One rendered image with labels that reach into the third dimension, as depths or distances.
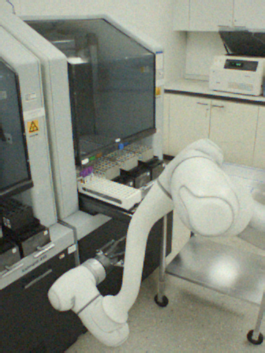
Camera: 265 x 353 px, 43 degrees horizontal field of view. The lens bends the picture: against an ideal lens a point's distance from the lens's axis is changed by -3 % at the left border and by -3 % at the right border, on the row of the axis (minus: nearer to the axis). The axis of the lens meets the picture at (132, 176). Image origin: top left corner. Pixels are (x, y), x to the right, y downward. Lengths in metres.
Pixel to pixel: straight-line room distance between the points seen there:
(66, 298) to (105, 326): 0.15
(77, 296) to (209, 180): 0.60
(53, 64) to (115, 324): 0.96
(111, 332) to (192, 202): 0.57
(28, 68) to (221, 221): 0.89
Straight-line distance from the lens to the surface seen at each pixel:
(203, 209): 0.72
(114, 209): 1.49
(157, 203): 0.96
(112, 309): 1.12
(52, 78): 1.39
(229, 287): 1.92
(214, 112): 3.74
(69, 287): 1.14
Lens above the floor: 1.54
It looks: 24 degrees down
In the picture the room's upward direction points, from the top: 1 degrees counter-clockwise
